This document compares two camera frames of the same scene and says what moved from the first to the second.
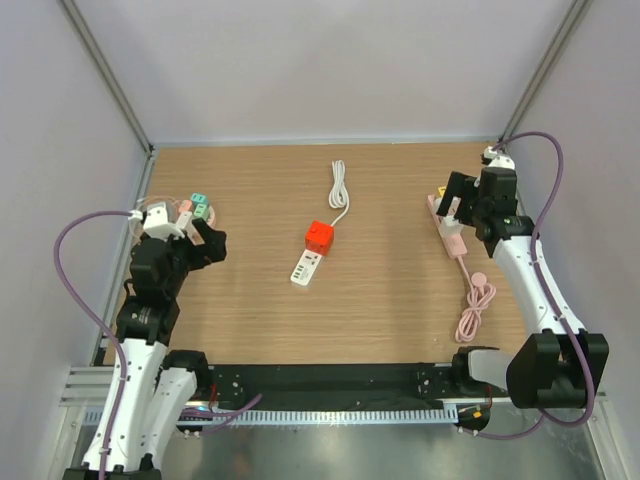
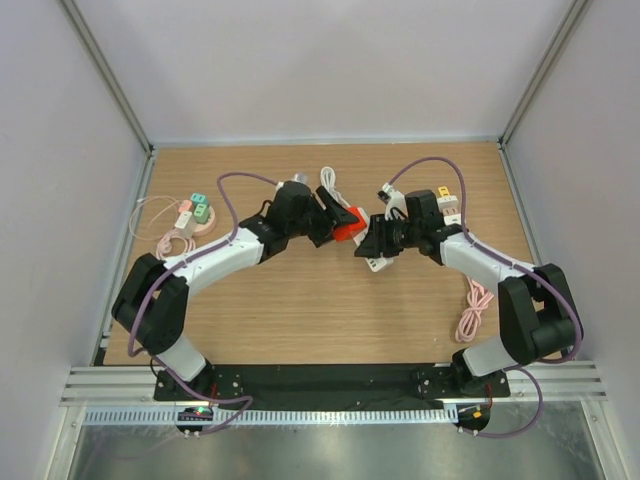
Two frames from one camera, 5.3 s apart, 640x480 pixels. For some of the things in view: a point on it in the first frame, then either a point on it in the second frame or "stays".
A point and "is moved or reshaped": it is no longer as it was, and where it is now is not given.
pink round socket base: x=212 y=217 stays
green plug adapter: x=200 y=210 stays
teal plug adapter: x=199 y=198 stays
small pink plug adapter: x=185 y=205 stays
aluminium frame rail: x=87 y=386 stays
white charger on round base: x=185 y=223 stays
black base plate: x=328 y=383 stays
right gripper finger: x=462 y=186 -> x=384 y=238
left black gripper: x=213 y=240 -> x=329 y=217
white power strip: x=306 y=267 -> x=377 y=264
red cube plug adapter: x=320 y=237 is moved or reshaped
